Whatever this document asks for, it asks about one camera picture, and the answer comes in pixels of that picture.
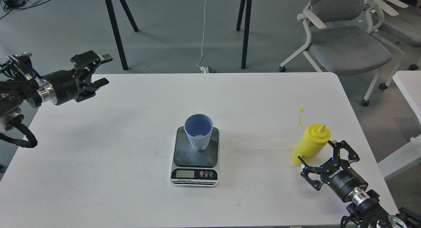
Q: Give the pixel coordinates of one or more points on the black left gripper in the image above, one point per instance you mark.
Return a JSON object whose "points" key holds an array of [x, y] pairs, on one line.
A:
{"points": [[62, 86]]}

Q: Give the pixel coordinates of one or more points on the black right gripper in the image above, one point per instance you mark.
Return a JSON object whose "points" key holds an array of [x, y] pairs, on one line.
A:
{"points": [[345, 180]]}

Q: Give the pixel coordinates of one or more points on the yellow squeeze bottle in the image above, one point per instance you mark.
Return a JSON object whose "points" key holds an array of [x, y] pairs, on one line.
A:
{"points": [[313, 140]]}

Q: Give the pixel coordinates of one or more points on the blue ribbed plastic cup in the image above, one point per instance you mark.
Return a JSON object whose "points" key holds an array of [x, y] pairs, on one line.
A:
{"points": [[198, 128]]}

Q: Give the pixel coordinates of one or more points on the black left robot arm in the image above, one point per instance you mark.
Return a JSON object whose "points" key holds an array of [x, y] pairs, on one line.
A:
{"points": [[25, 84]]}

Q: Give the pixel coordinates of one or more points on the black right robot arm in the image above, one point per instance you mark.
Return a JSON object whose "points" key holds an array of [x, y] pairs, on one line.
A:
{"points": [[364, 206]]}

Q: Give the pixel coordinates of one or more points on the digital kitchen scale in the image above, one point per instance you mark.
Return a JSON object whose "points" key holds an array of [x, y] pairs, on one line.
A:
{"points": [[195, 168]]}

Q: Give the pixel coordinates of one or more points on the grey office chair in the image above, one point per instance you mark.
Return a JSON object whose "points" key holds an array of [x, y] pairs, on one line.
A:
{"points": [[397, 19], [346, 50]]}

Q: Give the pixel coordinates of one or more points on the black-legged background table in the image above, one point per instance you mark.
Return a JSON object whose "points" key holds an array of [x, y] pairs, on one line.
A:
{"points": [[244, 17]]}

